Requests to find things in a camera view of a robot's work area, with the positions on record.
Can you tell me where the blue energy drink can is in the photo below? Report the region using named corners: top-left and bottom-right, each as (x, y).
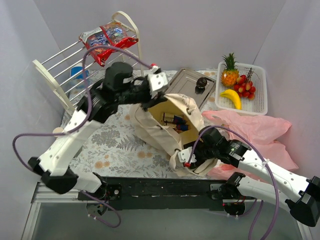
top-left (173, 115), bottom-right (187, 125)

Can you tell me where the beige canvas tote bag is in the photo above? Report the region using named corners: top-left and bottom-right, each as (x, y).
top-left (129, 93), bottom-right (218, 177)

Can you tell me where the cream metal shoe rack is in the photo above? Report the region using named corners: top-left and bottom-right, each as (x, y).
top-left (31, 10), bottom-right (145, 116)

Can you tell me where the pink plastic grocery bag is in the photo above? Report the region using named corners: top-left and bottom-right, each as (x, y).
top-left (198, 110), bottom-right (299, 180)

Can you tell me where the red snack bag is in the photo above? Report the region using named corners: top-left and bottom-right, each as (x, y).
top-left (79, 22), bottom-right (139, 67)

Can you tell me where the toy banana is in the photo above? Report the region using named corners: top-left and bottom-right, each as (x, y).
top-left (220, 89), bottom-right (242, 110)

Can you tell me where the dark purple toy plum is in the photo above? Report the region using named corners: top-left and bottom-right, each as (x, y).
top-left (196, 77), bottom-right (208, 89)

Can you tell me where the red toy fruit with stem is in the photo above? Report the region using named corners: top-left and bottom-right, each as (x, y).
top-left (233, 68), bottom-right (256, 101)

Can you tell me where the toy pineapple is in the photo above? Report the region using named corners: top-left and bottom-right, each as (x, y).
top-left (221, 52), bottom-right (239, 87)

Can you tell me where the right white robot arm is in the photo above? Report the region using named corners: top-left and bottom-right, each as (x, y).
top-left (191, 125), bottom-right (320, 227)

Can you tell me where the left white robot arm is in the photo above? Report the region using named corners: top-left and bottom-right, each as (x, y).
top-left (28, 62), bottom-right (169, 200)

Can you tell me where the blue white container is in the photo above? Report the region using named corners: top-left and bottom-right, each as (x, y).
top-left (69, 63), bottom-right (83, 83)

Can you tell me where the steel tray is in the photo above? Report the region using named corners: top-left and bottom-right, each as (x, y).
top-left (165, 68), bottom-right (216, 110)

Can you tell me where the white plastic basket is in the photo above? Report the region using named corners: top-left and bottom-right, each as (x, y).
top-left (215, 61), bottom-right (268, 116)

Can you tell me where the floral table mat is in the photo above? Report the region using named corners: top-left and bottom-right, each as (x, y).
top-left (44, 67), bottom-right (236, 179)

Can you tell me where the grey soap dispenser bottle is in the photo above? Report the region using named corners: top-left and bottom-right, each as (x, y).
top-left (52, 127), bottom-right (64, 138)

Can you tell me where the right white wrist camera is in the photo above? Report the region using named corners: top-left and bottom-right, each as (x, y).
top-left (177, 146), bottom-right (197, 168)

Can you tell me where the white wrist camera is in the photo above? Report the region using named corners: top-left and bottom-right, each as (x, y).
top-left (177, 146), bottom-right (197, 168)
top-left (147, 72), bottom-right (169, 94)

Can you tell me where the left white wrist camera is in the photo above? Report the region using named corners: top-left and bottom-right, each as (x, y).
top-left (147, 72), bottom-right (169, 94)

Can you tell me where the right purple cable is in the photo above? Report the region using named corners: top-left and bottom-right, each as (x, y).
top-left (187, 124), bottom-right (280, 240)

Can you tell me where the purple cable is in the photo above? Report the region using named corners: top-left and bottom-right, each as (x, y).
top-left (187, 124), bottom-right (280, 240)
top-left (12, 44), bottom-right (158, 229)

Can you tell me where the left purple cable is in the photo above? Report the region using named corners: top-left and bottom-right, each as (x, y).
top-left (12, 44), bottom-right (158, 229)

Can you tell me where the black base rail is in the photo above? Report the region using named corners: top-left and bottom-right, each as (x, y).
top-left (44, 176), bottom-right (258, 211)

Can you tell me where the aluminium frame rail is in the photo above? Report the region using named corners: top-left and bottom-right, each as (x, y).
top-left (31, 182), bottom-right (82, 204)

